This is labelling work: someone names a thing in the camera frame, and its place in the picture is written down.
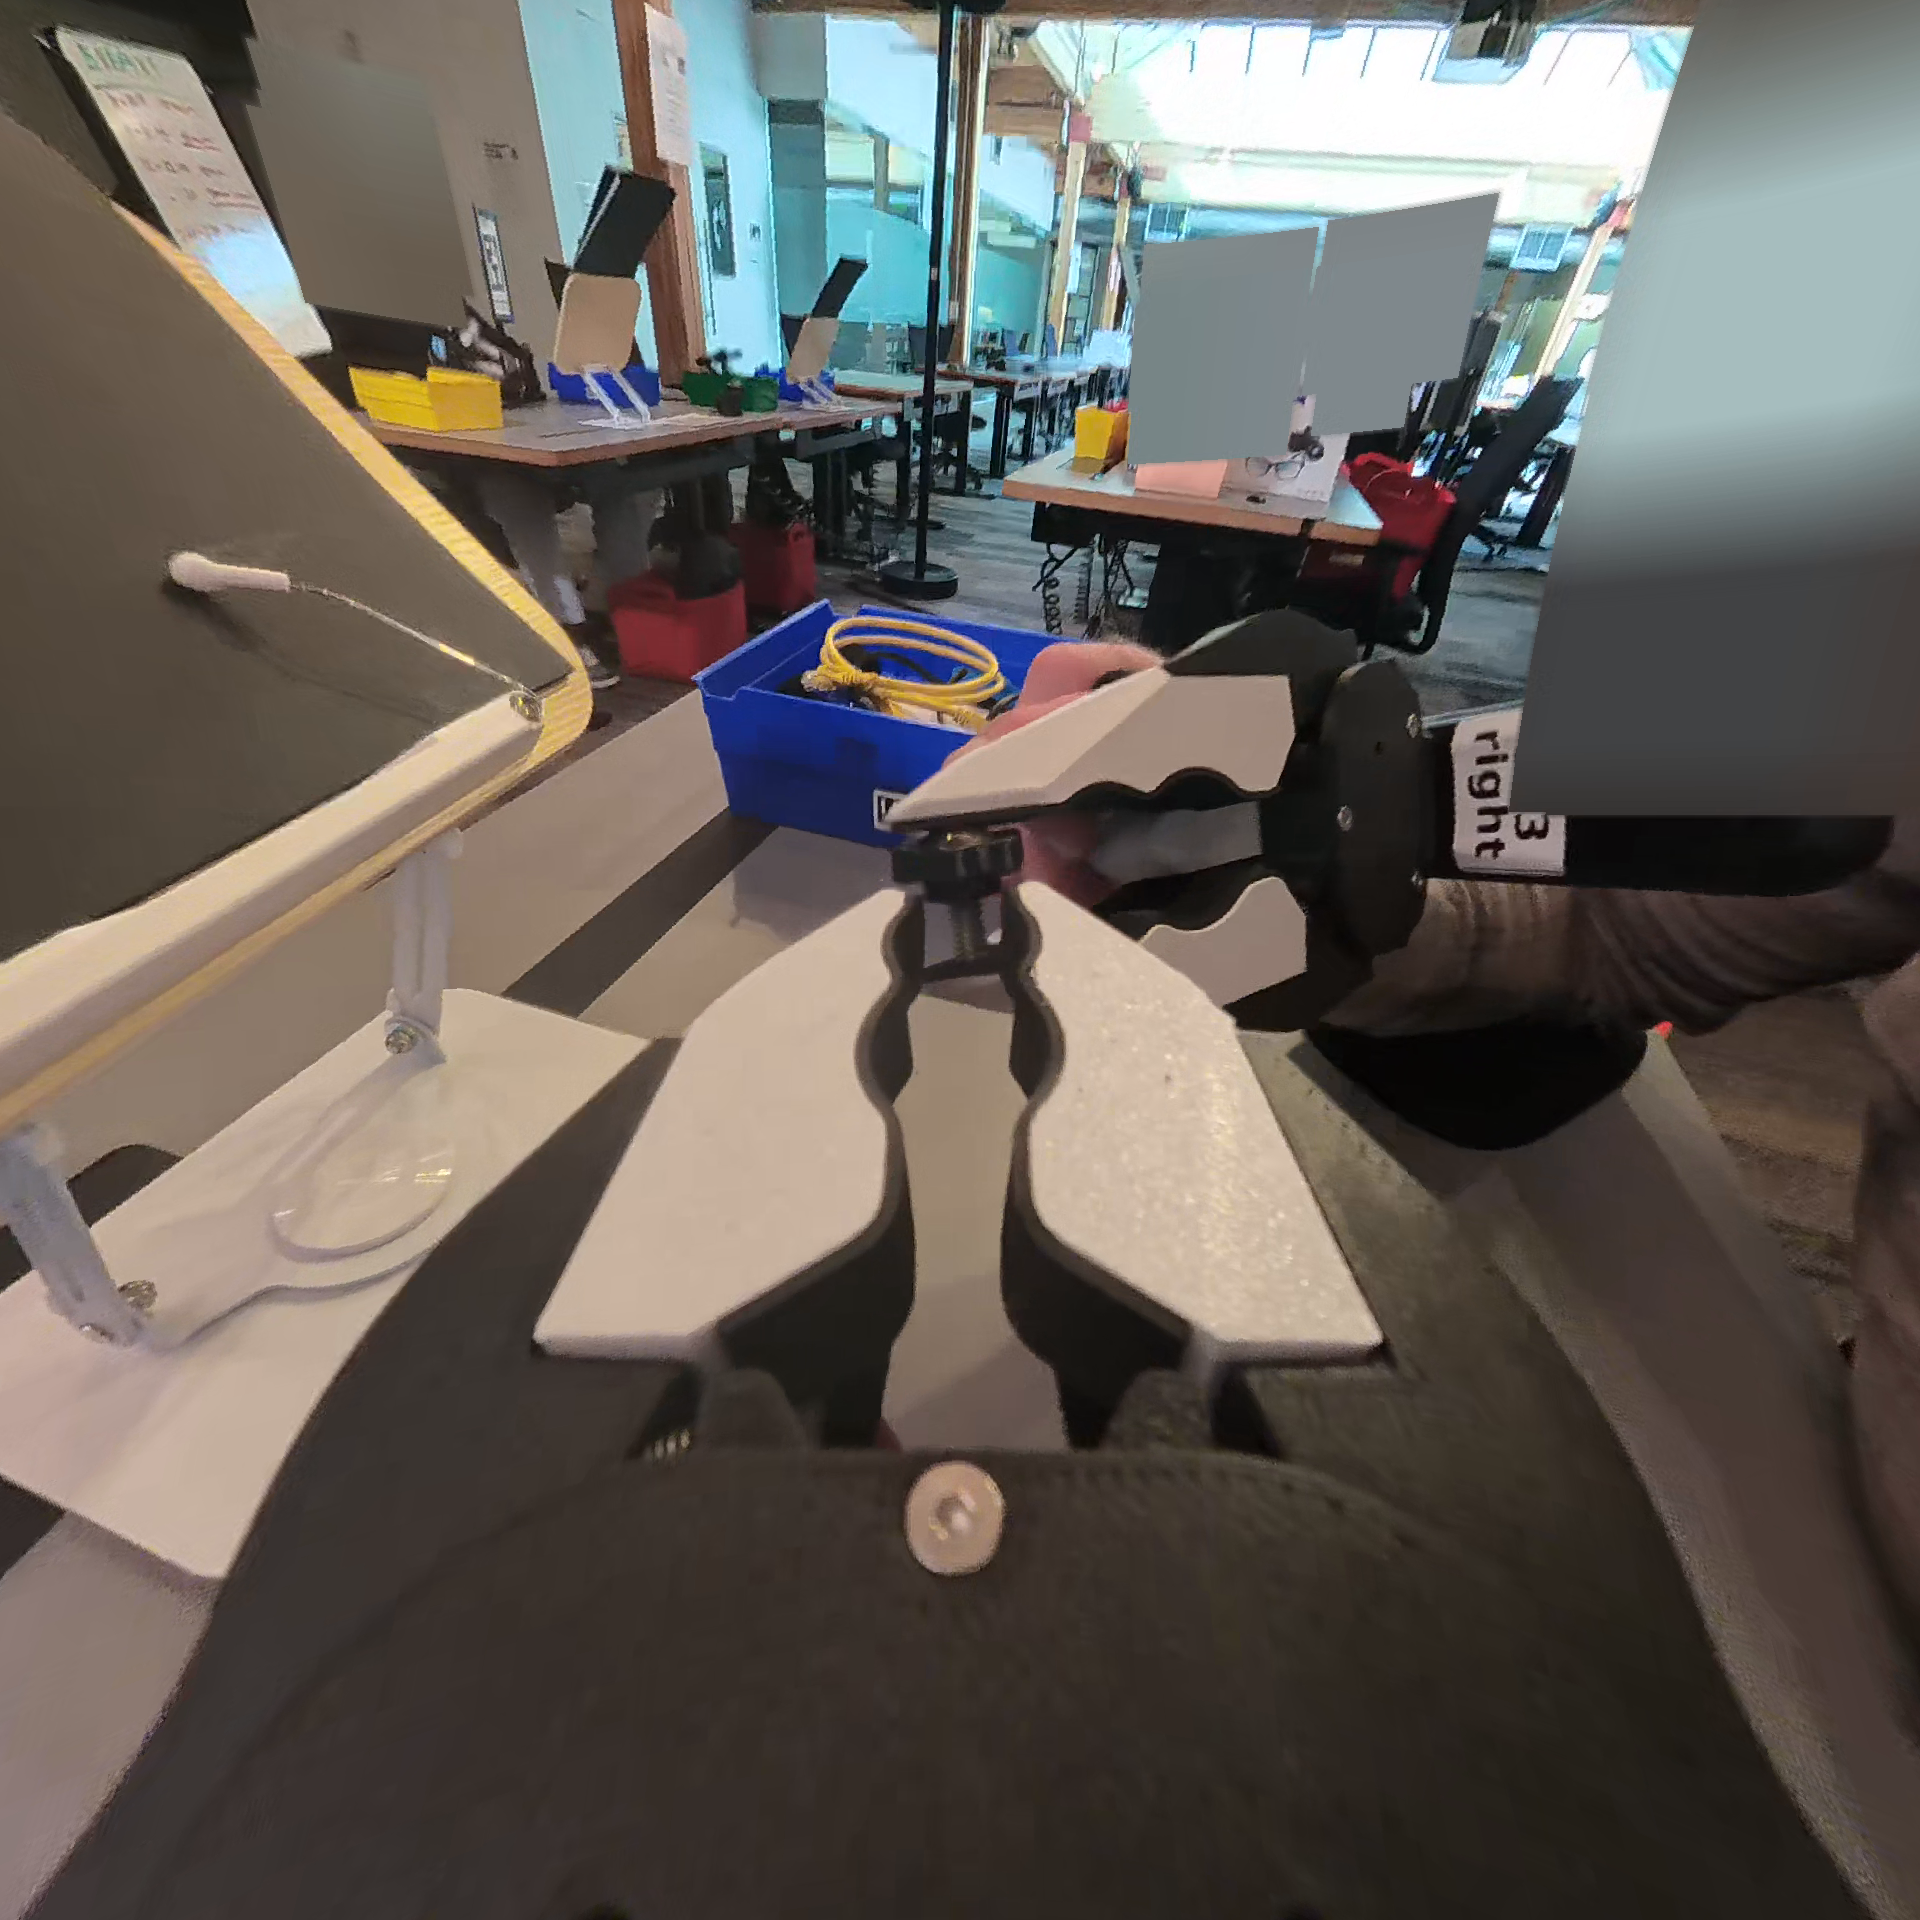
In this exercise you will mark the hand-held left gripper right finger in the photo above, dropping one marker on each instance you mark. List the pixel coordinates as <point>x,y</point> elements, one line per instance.
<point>1184,1168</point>

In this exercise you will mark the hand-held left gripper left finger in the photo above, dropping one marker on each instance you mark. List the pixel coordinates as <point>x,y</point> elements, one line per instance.
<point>734,1168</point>

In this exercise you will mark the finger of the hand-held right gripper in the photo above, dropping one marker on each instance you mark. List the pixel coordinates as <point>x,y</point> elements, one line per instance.
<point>1243,936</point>
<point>1110,732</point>

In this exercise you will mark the small black spring part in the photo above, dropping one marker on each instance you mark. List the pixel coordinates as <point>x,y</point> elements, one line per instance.
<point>960,860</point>

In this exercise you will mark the blue plastic bin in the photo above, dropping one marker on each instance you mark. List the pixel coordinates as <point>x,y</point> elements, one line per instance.
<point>795,761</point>

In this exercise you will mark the person's right forearm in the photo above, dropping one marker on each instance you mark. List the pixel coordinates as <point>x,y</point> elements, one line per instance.
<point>1577,962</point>

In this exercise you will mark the person's right hand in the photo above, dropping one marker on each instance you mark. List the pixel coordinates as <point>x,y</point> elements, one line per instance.
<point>1065,681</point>

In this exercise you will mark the wooden work table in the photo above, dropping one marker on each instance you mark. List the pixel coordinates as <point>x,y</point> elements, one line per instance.
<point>1174,511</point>

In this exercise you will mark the mannequin head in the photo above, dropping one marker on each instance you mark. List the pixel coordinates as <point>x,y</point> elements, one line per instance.
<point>1181,480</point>

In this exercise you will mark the white product box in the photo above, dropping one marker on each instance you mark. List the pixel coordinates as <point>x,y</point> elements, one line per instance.
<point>1292,467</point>

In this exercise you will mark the red office chair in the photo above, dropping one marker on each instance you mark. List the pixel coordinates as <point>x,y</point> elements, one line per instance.
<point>1395,487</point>

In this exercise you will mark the red storage box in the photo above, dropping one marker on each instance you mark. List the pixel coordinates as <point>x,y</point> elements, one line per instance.
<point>781,568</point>
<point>672,628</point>

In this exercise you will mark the black pole stand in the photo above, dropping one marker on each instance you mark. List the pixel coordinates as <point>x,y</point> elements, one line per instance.
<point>936,298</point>

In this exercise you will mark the small tan board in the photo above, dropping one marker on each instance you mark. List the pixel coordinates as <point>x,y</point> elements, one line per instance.
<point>595,318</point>
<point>806,345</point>

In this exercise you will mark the green bin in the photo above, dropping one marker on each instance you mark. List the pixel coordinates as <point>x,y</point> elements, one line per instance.
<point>726,397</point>

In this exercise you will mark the small black board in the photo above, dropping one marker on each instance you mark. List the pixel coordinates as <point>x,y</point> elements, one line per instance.
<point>841,290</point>
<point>630,225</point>

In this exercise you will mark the long wooden desk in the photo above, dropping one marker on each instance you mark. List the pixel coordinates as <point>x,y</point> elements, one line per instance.
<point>647,432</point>

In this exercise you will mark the small blue bin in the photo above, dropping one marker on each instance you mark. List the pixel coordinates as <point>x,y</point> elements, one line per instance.
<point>595,384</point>

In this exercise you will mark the person's plaid shirt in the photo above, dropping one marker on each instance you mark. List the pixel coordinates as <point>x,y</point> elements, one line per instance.
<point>1895,1199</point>

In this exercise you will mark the grey-topped wooden board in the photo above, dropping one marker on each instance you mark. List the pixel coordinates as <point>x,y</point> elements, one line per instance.
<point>178,721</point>

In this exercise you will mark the low yellow bin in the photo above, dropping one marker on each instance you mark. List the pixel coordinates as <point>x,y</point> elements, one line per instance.
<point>466,397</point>
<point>385,397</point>

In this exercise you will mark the ceiling projector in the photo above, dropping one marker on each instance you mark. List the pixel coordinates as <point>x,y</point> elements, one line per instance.
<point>1497,33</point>

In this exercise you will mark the white paper notice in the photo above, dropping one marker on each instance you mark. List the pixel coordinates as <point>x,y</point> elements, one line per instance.
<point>669,76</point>

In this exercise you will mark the whiteboard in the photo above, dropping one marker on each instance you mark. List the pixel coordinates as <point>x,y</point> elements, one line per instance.
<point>178,167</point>

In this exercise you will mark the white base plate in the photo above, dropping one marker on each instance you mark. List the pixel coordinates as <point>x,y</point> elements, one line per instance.
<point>525,1083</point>

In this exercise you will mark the wall poster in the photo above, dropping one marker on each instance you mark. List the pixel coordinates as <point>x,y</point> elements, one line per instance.
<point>717,209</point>

